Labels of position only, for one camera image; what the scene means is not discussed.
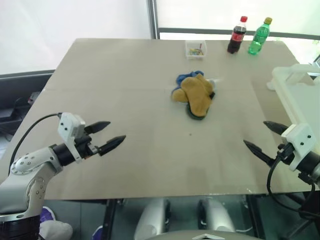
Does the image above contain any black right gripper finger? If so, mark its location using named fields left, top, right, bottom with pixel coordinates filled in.
left=242, top=139, right=278, bottom=167
left=262, top=120, right=289, bottom=136

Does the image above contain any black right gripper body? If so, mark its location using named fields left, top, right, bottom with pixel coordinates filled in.
left=275, top=142, right=296, bottom=165

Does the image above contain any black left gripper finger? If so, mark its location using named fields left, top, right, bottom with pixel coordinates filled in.
left=83, top=121, right=112, bottom=135
left=98, top=135, right=127, bottom=157

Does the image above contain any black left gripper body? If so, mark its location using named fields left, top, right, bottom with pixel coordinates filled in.
left=74, top=134, right=101, bottom=160

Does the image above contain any mustard yellow sock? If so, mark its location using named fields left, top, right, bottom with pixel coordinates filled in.
left=170, top=88, right=191, bottom=105
left=180, top=74, right=216, bottom=118

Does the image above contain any white plastic bin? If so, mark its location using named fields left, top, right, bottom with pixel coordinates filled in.
left=265, top=63, right=320, bottom=137

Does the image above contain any clear box of colourful clips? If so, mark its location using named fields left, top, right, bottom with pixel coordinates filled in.
left=184, top=40, right=208, bottom=61

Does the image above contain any black table leg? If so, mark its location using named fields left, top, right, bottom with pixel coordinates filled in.
left=245, top=194, right=266, bottom=240
left=101, top=198, right=119, bottom=240

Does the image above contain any dark green sock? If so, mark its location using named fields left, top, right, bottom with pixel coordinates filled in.
left=184, top=104, right=210, bottom=121

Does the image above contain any purple shoe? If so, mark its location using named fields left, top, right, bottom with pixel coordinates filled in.
left=39, top=205, right=57, bottom=224
left=91, top=224, right=104, bottom=240

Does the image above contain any black side desk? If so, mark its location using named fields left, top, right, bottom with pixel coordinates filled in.
left=0, top=69, right=57, bottom=151

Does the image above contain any grey fabric bundle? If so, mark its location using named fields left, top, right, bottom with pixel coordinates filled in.
left=39, top=220, right=74, bottom=240

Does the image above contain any green soda bottle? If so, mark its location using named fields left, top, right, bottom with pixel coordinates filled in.
left=247, top=16, right=273, bottom=56

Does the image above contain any blue cloth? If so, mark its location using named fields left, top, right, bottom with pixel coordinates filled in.
left=171, top=70, right=205, bottom=95

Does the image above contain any cola bottle with red cap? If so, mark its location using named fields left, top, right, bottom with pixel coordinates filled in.
left=226, top=15, right=249, bottom=55

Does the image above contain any grey robot torso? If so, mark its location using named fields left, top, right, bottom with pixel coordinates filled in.
left=149, top=229, right=266, bottom=240

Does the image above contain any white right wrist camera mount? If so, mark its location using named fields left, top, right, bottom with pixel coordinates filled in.
left=280, top=123, right=317, bottom=172

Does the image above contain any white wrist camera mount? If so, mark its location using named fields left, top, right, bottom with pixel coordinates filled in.
left=57, top=112, right=86, bottom=165
left=280, top=123, right=317, bottom=172

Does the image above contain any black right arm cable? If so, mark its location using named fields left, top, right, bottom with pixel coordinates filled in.
left=266, top=147, right=320, bottom=221

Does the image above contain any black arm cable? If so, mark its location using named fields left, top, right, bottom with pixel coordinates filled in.
left=266, top=147, right=320, bottom=221
left=8, top=112, right=63, bottom=171

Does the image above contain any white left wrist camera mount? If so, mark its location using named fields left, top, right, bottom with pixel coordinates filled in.
left=57, top=112, right=86, bottom=165

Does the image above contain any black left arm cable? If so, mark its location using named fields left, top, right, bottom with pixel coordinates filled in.
left=8, top=112, right=63, bottom=171

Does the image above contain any grey window frame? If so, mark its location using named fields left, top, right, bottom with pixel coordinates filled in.
left=146, top=0, right=320, bottom=41

